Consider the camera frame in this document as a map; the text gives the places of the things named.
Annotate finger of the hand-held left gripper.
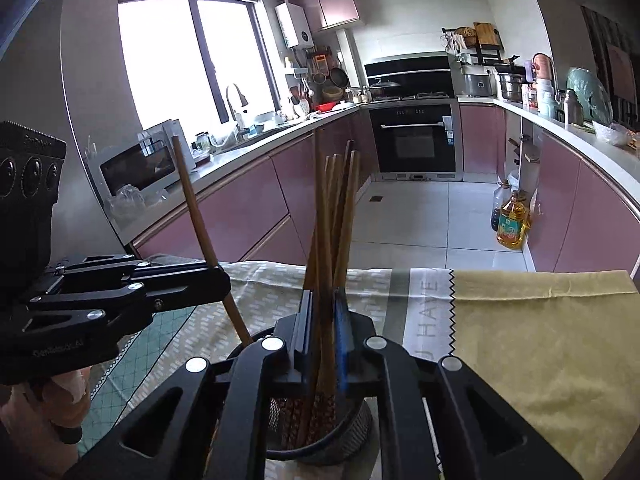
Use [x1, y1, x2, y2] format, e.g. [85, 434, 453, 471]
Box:
[47, 254, 153, 281]
[27, 264, 232, 333]

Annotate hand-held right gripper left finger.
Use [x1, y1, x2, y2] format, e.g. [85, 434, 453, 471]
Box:
[65, 290, 316, 480]

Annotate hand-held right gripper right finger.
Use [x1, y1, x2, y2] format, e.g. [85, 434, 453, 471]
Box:
[335, 292, 583, 480]

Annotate red-patterned wooden chopstick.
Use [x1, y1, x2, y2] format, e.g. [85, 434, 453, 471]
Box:
[313, 130, 337, 411]
[171, 135, 253, 348]

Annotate black mesh utensil holder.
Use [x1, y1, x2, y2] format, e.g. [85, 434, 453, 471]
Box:
[220, 327, 373, 463]

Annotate bunch of wooden chopsticks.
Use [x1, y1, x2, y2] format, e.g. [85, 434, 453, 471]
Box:
[302, 139, 362, 453]

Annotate person's left hand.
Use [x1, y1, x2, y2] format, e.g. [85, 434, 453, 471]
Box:
[0, 367, 93, 466]

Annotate clear plastic bag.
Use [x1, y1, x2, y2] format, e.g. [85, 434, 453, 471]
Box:
[107, 185, 168, 226]

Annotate pink base cabinets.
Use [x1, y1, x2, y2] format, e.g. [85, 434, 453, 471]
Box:
[132, 110, 378, 266]
[459, 102, 640, 273]

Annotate silver countertop oven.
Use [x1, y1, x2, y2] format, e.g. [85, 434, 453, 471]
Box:
[97, 119, 198, 196]

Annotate patterned patchwork tablecloth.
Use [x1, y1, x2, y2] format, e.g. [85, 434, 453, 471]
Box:
[77, 255, 640, 480]

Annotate kitchen faucet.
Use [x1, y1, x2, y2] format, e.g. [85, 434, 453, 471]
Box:
[226, 84, 251, 128]

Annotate kitchen window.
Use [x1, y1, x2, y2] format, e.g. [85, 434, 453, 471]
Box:
[117, 0, 281, 133]

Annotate dark liquid bottle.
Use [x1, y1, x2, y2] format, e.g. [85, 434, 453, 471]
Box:
[490, 180, 513, 233]

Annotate yellow cooking oil bottle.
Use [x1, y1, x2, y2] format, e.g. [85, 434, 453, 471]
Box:
[496, 191, 531, 251]

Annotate black built-in oven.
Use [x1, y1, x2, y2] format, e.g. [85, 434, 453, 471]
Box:
[367, 101, 461, 181]

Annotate wok with lid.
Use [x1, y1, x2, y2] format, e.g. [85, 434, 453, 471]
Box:
[369, 76, 402, 98]

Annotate black range hood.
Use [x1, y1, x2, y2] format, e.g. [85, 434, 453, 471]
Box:
[363, 55, 455, 98]

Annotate white gas water heater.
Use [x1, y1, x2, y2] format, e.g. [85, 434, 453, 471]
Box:
[275, 1, 315, 50]

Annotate steel pot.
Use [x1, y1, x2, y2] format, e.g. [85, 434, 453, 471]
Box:
[497, 71, 526, 102]

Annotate white kitchen countertop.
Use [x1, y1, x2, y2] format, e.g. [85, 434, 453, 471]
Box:
[120, 97, 640, 241]

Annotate steel thermos bottle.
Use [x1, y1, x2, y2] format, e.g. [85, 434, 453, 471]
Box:
[563, 88, 585, 126]

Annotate pink kettle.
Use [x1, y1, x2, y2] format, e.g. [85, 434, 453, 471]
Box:
[531, 53, 557, 86]

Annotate wooden cutting board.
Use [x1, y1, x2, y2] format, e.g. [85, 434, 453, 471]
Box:
[474, 22, 500, 47]

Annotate green covered appliance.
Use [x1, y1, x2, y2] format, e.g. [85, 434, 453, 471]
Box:
[566, 67, 615, 126]

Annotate black wall rack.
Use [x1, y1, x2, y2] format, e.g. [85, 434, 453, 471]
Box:
[442, 22, 503, 66]

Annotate pink wall cabinet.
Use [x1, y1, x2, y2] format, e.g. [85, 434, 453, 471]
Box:
[290, 0, 361, 33]

